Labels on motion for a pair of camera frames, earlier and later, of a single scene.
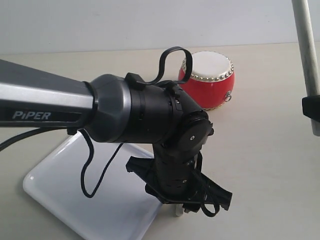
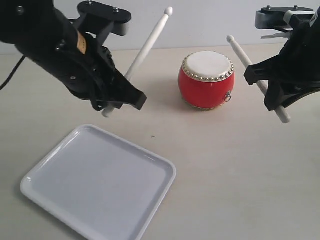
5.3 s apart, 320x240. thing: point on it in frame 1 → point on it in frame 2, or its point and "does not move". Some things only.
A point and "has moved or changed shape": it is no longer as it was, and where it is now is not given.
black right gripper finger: (311, 107) → (271, 69)
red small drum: (212, 85) does not move
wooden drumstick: (178, 209) → (145, 48)
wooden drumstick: (310, 69) has moved or changed shape
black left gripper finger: (213, 191) → (122, 92)
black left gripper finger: (144, 167) → (100, 104)
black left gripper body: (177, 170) → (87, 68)
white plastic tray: (119, 209) does not move
